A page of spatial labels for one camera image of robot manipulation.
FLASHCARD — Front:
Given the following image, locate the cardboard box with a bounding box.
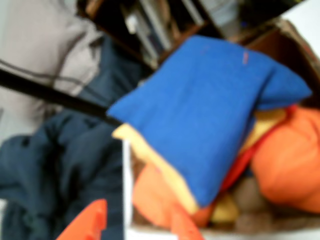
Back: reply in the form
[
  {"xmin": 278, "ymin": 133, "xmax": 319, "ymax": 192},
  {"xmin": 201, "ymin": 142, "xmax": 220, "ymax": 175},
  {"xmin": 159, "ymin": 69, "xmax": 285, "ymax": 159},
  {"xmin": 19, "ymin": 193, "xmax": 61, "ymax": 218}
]
[{"xmin": 122, "ymin": 18, "xmax": 320, "ymax": 240}]

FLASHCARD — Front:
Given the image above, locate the black pole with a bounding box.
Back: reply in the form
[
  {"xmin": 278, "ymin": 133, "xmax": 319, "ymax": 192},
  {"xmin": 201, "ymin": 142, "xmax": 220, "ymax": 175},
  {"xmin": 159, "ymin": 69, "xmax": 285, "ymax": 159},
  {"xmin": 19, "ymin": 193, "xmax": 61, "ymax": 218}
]
[{"xmin": 0, "ymin": 66, "xmax": 123, "ymax": 126}]

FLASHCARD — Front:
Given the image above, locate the large yellow bean bag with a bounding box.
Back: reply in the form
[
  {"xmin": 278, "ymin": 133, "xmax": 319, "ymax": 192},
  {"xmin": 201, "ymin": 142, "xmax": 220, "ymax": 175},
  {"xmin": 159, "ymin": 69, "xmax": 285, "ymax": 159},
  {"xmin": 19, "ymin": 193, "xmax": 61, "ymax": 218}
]
[{"xmin": 111, "ymin": 108, "xmax": 288, "ymax": 216}]

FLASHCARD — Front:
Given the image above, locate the beige fabric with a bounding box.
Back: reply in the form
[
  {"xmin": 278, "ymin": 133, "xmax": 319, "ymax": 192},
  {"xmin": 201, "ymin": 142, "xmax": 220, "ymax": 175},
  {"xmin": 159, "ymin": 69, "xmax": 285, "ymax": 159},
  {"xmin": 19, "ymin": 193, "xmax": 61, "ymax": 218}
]
[{"xmin": 0, "ymin": 0, "xmax": 106, "ymax": 141}]

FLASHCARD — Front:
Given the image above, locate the red bean bag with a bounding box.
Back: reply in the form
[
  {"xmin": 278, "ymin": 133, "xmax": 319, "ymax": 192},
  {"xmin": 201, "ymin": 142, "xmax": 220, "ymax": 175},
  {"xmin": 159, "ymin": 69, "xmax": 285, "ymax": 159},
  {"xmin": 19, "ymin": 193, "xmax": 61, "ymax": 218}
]
[{"xmin": 219, "ymin": 142, "xmax": 258, "ymax": 193}]

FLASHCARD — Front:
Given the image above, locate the dark navy fabric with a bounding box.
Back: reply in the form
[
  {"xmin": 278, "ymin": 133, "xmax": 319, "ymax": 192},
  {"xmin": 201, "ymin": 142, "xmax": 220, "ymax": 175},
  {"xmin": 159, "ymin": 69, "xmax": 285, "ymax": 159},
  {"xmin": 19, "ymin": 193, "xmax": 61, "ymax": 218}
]
[{"xmin": 0, "ymin": 37, "xmax": 151, "ymax": 240}]

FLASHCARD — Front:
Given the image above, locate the orange bean bag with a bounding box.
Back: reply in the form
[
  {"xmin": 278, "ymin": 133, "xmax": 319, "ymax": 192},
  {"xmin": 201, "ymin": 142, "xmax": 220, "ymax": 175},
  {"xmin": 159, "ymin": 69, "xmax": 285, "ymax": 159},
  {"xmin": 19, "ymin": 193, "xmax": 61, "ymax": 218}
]
[
  {"xmin": 249, "ymin": 104, "xmax": 320, "ymax": 216},
  {"xmin": 131, "ymin": 162, "xmax": 216, "ymax": 228}
]

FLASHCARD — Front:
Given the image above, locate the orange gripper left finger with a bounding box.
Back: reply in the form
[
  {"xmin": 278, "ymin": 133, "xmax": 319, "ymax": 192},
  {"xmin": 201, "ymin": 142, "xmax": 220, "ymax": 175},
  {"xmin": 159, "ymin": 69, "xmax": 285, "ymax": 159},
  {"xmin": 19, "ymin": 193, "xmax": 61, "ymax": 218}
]
[{"xmin": 56, "ymin": 198, "xmax": 109, "ymax": 240}]

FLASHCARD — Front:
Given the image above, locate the wooden shelf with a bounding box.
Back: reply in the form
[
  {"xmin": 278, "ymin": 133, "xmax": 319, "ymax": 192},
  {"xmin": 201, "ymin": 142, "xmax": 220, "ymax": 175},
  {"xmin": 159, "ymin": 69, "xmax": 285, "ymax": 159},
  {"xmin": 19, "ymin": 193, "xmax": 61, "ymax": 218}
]
[{"xmin": 77, "ymin": 0, "xmax": 296, "ymax": 71}]

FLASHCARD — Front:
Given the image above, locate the blue bean bag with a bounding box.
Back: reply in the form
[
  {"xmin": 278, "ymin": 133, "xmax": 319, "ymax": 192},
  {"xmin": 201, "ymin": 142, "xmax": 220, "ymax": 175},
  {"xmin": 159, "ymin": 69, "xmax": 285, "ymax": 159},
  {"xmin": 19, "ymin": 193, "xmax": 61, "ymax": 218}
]
[{"xmin": 107, "ymin": 34, "xmax": 313, "ymax": 208}]

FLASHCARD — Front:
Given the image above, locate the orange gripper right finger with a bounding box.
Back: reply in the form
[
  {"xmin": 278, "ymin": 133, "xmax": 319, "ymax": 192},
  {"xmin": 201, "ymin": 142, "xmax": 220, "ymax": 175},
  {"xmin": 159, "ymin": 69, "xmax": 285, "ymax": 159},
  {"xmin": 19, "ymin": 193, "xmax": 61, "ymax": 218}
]
[{"xmin": 171, "ymin": 210, "xmax": 204, "ymax": 240}]

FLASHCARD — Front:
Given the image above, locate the small yellow bean bag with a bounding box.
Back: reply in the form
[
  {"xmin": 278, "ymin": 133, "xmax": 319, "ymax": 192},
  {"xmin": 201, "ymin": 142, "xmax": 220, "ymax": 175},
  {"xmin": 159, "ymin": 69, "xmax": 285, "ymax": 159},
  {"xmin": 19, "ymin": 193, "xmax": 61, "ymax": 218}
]
[{"xmin": 209, "ymin": 192, "xmax": 241, "ymax": 223}]

